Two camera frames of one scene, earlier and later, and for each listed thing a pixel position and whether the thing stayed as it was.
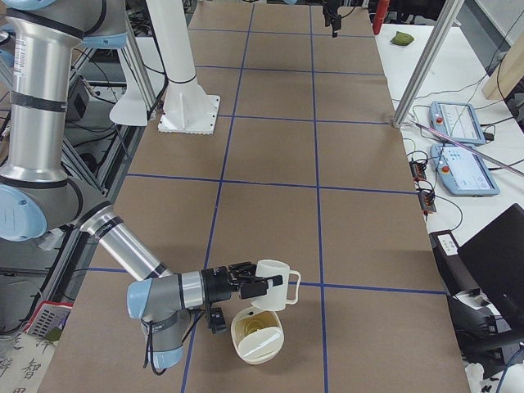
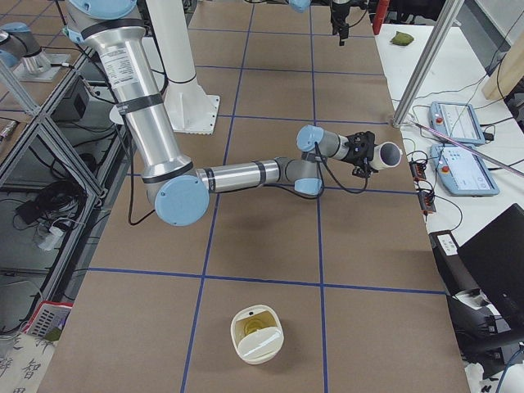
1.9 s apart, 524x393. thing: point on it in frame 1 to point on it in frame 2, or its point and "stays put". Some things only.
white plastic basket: (48, 320) stays put
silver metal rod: (469, 148) stays put
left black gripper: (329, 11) to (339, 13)
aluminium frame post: (426, 60) stays put
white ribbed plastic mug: (276, 298) to (386, 155)
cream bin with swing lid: (258, 336) stays put
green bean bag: (402, 38) stays put
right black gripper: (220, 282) to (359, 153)
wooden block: (508, 74) stays put
